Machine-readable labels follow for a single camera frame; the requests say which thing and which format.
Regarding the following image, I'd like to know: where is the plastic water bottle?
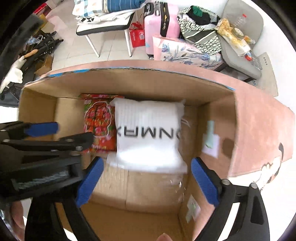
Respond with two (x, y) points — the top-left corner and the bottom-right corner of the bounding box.
(232, 14), (247, 30)

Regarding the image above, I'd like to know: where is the open cardboard box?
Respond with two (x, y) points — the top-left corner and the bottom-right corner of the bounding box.
(18, 66), (237, 240)

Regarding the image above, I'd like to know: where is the small brown cardboard box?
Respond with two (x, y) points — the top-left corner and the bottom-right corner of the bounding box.
(35, 55), (54, 76)

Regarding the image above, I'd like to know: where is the white XAMNO soft pack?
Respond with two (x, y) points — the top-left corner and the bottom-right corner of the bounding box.
(107, 98), (188, 174)

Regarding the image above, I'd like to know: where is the grey cushioned chair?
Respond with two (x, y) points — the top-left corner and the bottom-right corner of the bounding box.
(215, 1), (263, 79)

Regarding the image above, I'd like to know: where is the black white patterned bag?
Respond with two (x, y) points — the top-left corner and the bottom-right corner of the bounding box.
(177, 6), (221, 55)

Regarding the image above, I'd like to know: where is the pink suitcase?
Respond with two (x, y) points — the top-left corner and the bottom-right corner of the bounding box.
(144, 1), (180, 58)

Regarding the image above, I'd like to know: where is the plaid folded bedding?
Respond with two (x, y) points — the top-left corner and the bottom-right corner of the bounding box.
(72, 0), (145, 17)

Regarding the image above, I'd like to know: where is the yellow snack bag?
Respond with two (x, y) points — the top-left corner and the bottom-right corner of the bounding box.
(215, 18), (255, 57)

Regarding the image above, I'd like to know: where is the red paper shopping bag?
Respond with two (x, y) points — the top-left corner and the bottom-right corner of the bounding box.
(129, 21), (145, 48)

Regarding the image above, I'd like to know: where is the white goose plush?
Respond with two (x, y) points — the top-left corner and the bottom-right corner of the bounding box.
(1, 49), (38, 93)

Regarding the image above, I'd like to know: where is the white metal chair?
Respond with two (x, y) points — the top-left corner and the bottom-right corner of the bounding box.
(76, 11), (135, 58)

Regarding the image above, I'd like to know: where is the floral pink cushion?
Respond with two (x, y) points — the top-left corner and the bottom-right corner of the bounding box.
(152, 35), (223, 70)

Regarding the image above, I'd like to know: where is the red floral snack pack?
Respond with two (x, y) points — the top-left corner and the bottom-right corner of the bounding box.
(79, 93), (121, 153)

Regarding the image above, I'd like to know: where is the person's hand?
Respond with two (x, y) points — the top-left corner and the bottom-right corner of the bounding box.
(1, 201), (25, 240)

